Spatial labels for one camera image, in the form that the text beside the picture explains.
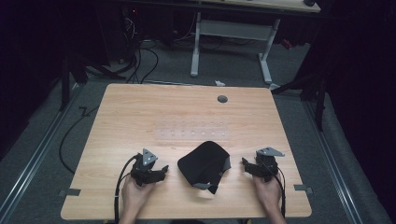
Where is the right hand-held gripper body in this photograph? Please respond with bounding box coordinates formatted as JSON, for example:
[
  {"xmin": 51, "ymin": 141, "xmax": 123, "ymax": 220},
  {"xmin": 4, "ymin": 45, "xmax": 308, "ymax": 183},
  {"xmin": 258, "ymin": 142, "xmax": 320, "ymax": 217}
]
[{"xmin": 250, "ymin": 147, "xmax": 286, "ymax": 183}]

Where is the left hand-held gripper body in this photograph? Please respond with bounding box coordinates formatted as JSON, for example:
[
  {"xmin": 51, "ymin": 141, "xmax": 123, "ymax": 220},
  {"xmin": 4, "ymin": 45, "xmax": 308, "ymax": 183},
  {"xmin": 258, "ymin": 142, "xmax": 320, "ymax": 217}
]
[{"xmin": 130, "ymin": 147, "xmax": 161, "ymax": 188}]

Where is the black cloth with grey lining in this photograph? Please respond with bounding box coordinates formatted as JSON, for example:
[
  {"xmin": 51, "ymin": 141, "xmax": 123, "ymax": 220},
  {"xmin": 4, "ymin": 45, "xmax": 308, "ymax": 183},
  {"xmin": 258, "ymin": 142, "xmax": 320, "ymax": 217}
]
[{"xmin": 177, "ymin": 140, "xmax": 233, "ymax": 195}]

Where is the person's right hand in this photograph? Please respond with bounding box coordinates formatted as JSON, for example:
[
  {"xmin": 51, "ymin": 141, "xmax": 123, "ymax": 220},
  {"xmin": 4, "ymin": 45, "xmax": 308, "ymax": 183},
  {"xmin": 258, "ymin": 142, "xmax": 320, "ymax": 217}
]
[{"xmin": 252, "ymin": 174, "xmax": 283, "ymax": 217}]

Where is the person's left hand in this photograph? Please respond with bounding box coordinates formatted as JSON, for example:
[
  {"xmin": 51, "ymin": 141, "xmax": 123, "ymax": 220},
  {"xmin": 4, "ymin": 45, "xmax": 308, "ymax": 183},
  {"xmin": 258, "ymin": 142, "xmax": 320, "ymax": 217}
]
[{"xmin": 120, "ymin": 176, "xmax": 157, "ymax": 217}]

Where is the grey tape piece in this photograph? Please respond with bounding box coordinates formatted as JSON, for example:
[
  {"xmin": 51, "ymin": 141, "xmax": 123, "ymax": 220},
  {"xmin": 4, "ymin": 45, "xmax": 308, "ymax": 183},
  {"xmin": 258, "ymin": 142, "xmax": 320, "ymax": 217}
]
[
  {"xmin": 293, "ymin": 184, "xmax": 314, "ymax": 194},
  {"xmin": 58, "ymin": 188, "xmax": 81, "ymax": 197}
]

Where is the clear dotted plastic strip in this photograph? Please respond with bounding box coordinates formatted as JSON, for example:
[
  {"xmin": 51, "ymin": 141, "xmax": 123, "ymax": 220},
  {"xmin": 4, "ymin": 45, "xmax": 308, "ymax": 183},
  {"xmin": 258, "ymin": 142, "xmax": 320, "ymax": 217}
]
[{"xmin": 154, "ymin": 119, "xmax": 231, "ymax": 142}]

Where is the black metal stand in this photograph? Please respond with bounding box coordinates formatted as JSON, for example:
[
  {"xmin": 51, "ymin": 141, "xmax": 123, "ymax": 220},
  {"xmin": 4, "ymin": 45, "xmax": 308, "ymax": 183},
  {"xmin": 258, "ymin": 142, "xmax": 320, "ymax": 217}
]
[
  {"xmin": 58, "ymin": 55, "xmax": 127, "ymax": 112},
  {"xmin": 270, "ymin": 69, "xmax": 330, "ymax": 133}
]

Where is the white-framed desk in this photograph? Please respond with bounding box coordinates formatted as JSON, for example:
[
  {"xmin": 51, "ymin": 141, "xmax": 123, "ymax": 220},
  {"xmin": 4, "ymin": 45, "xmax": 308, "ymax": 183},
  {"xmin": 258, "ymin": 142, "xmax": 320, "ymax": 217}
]
[{"xmin": 190, "ymin": 0, "xmax": 321, "ymax": 86}]

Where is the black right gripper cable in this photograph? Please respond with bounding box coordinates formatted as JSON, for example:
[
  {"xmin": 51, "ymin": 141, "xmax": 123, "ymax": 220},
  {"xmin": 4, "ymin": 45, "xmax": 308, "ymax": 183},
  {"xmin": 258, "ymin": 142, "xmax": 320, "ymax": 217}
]
[{"xmin": 273, "ymin": 167, "xmax": 287, "ymax": 219}]

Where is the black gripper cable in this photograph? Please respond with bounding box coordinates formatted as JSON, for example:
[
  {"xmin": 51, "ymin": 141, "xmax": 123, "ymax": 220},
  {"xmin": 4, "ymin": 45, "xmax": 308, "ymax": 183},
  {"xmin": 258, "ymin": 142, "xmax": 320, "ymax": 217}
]
[
  {"xmin": 273, "ymin": 167, "xmax": 287, "ymax": 219},
  {"xmin": 113, "ymin": 154, "xmax": 140, "ymax": 224}
]

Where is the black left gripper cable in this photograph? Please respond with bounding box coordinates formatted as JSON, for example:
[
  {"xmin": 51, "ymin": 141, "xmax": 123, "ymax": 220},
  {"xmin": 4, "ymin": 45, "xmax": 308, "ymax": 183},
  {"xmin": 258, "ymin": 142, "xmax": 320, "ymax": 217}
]
[{"xmin": 113, "ymin": 154, "xmax": 140, "ymax": 224}]

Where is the aluminium floor rail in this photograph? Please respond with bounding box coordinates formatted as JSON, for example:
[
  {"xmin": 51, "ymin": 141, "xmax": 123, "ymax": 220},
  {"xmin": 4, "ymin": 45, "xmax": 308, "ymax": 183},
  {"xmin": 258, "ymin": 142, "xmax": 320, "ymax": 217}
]
[
  {"xmin": 302, "ymin": 100, "xmax": 364, "ymax": 224},
  {"xmin": 0, "ymin": 83, "xmax": 84, "ymax": 220}
]

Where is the black floor cable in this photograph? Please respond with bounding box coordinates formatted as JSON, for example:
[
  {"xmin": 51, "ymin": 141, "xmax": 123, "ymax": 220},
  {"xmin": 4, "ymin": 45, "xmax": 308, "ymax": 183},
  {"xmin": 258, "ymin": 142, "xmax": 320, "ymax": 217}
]
[{"xmin": 58, "ymin": 105, "xmax": 101, "ymax": 175}]

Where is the bundle of black cables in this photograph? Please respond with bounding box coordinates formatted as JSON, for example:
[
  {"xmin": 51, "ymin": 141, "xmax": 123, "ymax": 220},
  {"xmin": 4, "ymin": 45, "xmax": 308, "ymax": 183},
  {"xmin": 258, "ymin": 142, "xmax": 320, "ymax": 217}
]
[{"xmin": 122, "ymin": 8, "xmax": 160, "ymax": 85}]

